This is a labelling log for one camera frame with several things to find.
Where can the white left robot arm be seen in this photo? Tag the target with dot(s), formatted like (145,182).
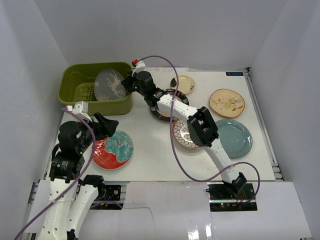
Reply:
(71,195)

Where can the flower pattern bowl orange rim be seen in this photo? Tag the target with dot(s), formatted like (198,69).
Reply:
(181,135)

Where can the light blue plate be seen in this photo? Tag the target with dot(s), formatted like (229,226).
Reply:
(235,138)

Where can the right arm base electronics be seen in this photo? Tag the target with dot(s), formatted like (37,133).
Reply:
(220,200)

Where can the green plastic bin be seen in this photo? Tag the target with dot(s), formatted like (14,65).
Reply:
(77,84)

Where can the red and teal plate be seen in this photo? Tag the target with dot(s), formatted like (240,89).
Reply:
(114,152)

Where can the dark striped rim plate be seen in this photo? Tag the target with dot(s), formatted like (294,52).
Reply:
(179,101)

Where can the tan bird pattern plate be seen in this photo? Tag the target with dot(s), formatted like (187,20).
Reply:
(227,103)

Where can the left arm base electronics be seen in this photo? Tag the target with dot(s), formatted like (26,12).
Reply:
(111,199)

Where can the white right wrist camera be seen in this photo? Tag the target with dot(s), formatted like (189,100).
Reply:
(138,66)

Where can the small cream plate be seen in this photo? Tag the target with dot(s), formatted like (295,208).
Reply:
(185,84)

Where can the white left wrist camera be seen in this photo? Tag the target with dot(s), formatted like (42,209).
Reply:
(80,109)

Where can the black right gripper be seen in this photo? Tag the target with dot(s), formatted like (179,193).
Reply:
(128,83)

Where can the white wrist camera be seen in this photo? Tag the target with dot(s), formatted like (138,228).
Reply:
(138,66)
(80,109)

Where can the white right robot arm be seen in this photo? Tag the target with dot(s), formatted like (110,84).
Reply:
(202,128)

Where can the grey reindeer plate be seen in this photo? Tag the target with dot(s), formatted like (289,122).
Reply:
(108,86)

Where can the blue table label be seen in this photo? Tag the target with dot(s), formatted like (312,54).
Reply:
(234,74)

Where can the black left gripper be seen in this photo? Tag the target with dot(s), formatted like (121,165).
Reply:
(99,125)

